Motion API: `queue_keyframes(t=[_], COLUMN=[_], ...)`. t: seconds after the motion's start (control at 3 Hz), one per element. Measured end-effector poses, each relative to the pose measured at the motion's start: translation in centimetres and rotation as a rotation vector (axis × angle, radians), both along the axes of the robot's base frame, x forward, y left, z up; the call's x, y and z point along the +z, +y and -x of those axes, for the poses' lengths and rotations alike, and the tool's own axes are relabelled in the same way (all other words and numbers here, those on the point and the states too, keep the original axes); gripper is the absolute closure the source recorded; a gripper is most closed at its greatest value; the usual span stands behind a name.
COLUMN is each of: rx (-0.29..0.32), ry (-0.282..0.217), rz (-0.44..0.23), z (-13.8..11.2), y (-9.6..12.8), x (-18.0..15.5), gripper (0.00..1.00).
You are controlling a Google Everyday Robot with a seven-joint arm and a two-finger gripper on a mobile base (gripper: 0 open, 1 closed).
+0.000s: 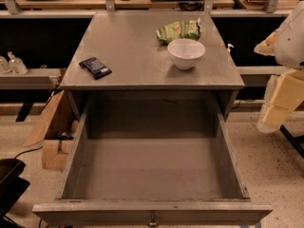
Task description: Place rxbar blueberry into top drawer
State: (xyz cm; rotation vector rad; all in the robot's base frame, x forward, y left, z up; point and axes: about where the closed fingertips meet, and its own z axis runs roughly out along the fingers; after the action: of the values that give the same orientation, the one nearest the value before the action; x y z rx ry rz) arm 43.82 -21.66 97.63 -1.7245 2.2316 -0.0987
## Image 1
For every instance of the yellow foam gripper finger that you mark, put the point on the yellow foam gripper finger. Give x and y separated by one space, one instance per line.
289 90
274 116

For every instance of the dark blue rxbar wrapper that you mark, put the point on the dark blue rxbar wrapper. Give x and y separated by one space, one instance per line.
95 67

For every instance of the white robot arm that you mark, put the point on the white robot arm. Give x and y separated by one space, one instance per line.
286 44

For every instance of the open grey top drawer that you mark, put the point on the open grey top drawer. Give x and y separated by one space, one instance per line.
141 155

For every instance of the brass drawer knob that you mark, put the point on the brass drawer knob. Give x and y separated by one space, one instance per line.
153 223

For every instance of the black metal stand leg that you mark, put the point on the black metal stand leg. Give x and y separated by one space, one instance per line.
297 142

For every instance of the white pump bottle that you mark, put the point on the white pump bottle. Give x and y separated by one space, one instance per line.
229 47

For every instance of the white ceramic bowl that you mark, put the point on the white ceramic bowl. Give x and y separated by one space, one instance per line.
185 53

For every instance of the green chip bag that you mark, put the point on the green chip bag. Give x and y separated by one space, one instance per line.
184 29

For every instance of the grey wooden cabinet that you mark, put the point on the grey wooden cabinet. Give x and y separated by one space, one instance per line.
126 42

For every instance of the open cardboard box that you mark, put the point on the open cardboard box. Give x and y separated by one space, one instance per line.
57 117

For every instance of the clear sanitizer bottle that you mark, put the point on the clear sanitizer bottle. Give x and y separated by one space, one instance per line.
16 64

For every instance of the black bin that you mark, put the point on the black bin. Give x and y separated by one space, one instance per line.
12 186

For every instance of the clear plastic bottle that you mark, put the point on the clear plastic bottle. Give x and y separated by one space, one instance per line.
4 65

